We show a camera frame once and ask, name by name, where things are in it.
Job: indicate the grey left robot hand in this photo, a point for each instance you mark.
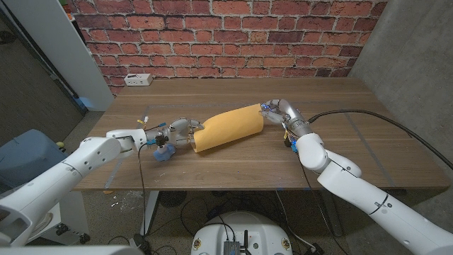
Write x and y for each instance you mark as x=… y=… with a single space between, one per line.
x=178 y=129

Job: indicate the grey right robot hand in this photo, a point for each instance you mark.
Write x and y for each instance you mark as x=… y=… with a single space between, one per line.
x=288 y=111

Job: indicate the yellow felt sheet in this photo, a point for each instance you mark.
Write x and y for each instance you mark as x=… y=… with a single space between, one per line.
x=230 y=127

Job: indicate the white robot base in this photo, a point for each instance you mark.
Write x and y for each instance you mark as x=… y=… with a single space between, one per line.
x=262 y=230

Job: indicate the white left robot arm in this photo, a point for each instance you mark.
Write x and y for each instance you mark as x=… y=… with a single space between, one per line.
x=53 y=184

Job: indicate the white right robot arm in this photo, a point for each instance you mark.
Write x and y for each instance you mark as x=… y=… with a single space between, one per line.
x=371 y=198

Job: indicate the small blue white object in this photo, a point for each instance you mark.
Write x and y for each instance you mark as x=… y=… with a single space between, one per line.
x=163 y=154

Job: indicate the white power strip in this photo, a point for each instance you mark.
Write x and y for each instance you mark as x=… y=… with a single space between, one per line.
x=138 y=80

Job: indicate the white table leg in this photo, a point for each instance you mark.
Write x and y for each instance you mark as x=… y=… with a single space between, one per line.
x=151 y=209

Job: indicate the printed brick backdrop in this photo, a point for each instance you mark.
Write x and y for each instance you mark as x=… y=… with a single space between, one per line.
x=226 y=35

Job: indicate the grey table leg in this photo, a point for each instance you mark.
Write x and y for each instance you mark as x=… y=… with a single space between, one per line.
x=334 y=219

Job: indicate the grey electronics box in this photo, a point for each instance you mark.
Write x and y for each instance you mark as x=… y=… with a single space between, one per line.
x=231 y=248

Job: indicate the white panel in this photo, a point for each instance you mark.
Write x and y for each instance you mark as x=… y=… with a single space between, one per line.
x=53 y=42

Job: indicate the white robot torso edge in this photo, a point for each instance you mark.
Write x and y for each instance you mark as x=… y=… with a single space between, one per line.
x=70 y=250

